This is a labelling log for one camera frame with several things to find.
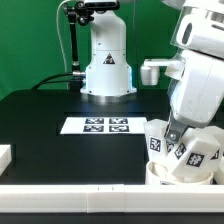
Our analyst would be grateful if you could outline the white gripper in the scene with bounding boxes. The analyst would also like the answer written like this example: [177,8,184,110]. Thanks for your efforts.
[141,6,224,144]

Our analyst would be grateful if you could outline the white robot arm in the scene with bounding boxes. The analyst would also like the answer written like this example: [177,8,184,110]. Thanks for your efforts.
[81,0,224,143]

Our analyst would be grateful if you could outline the white marker sheet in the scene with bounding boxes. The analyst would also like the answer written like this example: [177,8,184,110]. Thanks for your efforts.
[60,117,146,135]

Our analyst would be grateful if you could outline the white front rail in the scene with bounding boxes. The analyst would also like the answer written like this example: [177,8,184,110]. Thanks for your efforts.
[0,185,224,213]

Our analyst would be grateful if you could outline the black cables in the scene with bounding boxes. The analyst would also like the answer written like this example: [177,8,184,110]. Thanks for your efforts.
[31,72,84,91]

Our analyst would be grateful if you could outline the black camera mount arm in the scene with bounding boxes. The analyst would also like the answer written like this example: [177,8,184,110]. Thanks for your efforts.
[63,0,95,91]

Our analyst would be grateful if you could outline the white cable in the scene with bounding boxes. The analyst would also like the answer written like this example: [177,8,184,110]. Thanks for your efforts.
[55,0,72,74]

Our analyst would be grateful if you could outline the white left rail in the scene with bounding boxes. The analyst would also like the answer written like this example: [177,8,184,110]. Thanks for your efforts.
[0,145,12,176]

